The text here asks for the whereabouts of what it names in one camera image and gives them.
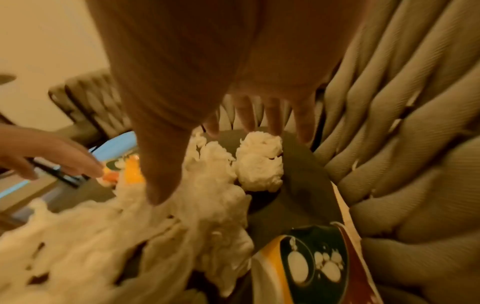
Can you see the person's right hand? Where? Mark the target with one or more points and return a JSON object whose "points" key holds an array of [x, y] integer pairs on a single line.
{"points": [[210, 59]]}

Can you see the person's left hand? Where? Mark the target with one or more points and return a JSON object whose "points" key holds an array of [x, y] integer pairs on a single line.
{"points": [[41, 145]]}

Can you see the black pen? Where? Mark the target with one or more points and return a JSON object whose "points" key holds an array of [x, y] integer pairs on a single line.
{"points": [[62, 173]]}

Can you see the light blue flat panel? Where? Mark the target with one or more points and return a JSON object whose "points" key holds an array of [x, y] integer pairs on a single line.
{"points": [[114, 144]]}

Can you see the orange yellow printed package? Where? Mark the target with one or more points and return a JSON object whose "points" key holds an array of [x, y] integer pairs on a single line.
{"points": [[129, 170]]}

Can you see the white crumpled paper ball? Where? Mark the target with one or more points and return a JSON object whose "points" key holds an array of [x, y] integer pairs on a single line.
{"points": [[258, 160]]}

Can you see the white crumpled tissue paper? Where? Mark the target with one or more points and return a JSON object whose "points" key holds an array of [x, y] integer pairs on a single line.
{"points": [[123, 234]]}

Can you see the printed paw ornament gift bag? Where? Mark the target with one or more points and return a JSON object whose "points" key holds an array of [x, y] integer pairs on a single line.
{"points": [[318, 264]]}

